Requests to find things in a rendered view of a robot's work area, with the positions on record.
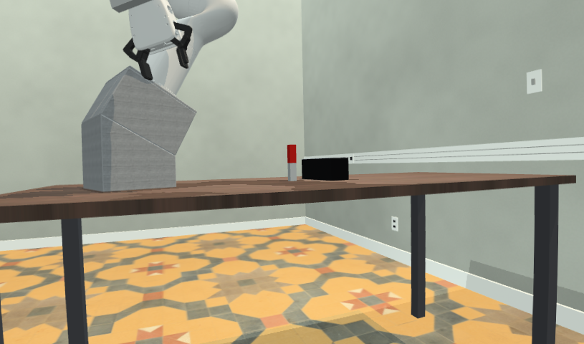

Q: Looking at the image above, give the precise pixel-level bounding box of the red and grey square pin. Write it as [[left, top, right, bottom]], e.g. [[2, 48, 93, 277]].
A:
[[287, 145, 297, 181]]

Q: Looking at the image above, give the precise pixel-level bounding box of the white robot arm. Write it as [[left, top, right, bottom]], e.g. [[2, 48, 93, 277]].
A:
[[110, 0, 239, 96]]

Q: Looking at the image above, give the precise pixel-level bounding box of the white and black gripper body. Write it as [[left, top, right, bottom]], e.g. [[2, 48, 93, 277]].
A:
[[129, 0, 182, 54]]

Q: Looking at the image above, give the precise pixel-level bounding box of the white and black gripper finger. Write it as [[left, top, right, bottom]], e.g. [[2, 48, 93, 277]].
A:
[[123, 38, 153, 80], [171, 22, 193, 69]]

